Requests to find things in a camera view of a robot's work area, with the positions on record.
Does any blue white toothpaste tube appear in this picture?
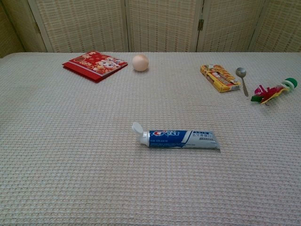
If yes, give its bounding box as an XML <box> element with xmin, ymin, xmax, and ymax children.
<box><xmin>131</xmin><ymin>121</ymin><xmax>222</xmax><ymax>153</ymax></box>

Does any beige egg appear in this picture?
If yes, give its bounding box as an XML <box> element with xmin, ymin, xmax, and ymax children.
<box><xmin>132</xmin><ymin>54</ymin><xmax>150</xmax><ymax>72</ymax></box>

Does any red 2026 desk calendar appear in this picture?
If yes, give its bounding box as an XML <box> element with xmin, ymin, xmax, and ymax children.
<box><xmin>62</xmin><ymin>50</ymin><xmax>128</xmax><ymax>83</ymax></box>

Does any yellow snack box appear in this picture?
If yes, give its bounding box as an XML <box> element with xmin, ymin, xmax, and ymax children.
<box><xmin>200</xmin><ymin>63</ymin><xmax>242</xmax><ymax>93</ymax></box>

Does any beige woven tablecloth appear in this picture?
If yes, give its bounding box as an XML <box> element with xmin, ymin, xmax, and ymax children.
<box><xmin>0</xmin><ymin>51</ymin><xmax>301</xmax><ymax>226</ymax></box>

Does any woven folding screen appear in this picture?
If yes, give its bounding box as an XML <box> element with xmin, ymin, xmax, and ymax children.
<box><xmin>0</xmin><ymin>0</ymin><xmax>301</xmax><ymax>59</ymax></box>

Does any metal spoon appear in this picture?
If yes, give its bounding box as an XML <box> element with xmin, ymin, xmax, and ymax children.
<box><xmin>236</xmin><ymin>67</ymin><xmax>249</xmax><ymax>97</ymax></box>

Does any red yellow feather shuttlecock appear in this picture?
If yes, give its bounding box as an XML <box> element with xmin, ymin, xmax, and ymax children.
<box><xmin>250</xmin><ymin>77</ymin><xmax>298</xmax><ymax>105</ymax></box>

